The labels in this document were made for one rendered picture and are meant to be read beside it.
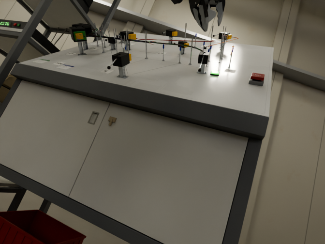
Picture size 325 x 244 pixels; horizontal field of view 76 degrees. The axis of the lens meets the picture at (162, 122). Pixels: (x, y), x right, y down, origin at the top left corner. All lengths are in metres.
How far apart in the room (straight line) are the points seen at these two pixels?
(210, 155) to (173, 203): 0.20
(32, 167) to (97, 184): 0.32
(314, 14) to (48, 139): 5.31
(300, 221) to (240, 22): 3.62
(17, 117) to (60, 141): 0.30
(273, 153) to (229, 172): 3.26
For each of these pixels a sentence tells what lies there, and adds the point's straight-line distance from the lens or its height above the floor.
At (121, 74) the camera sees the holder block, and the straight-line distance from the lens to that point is 0.94.
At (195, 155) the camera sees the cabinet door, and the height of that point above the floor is 0.69.
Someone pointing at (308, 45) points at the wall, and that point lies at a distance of 5.09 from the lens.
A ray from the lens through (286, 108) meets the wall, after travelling 4.26.
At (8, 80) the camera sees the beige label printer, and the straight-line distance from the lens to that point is 1.45.
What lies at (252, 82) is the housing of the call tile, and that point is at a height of 1.07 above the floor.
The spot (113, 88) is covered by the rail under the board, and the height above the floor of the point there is 0.85.
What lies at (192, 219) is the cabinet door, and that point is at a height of 0.50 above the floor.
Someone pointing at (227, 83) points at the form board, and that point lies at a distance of 0.92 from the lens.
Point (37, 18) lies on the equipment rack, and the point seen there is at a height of 1.15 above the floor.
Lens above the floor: 0.59
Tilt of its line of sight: 14 degrees up
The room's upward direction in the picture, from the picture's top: 20 degrees clockwise
